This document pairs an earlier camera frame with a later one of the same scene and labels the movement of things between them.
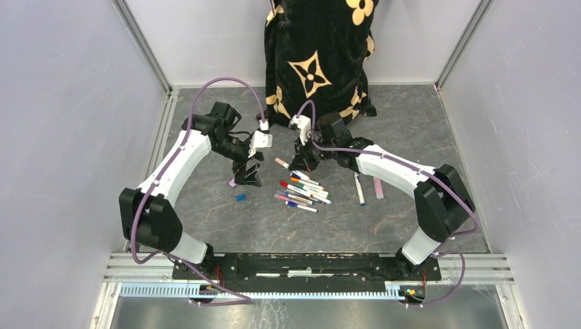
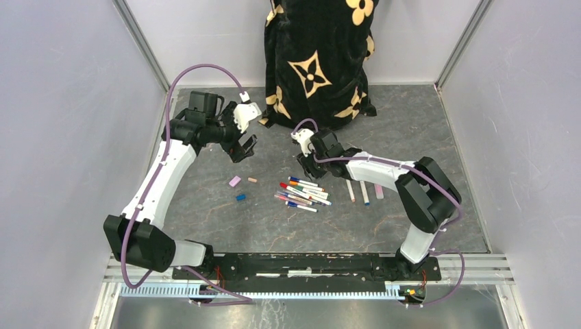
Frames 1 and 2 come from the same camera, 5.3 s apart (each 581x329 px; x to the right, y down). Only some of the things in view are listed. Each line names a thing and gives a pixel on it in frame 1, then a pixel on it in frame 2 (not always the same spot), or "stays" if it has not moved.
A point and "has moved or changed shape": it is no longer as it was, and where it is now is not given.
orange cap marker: x=297 y=179 has moved or changed shape
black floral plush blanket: x=317 y=50 stays
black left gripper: x=240 y=170 to x=237 y=152
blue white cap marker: x=302 y=178 has moved or changed shape
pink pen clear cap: x=285 y=198 stays
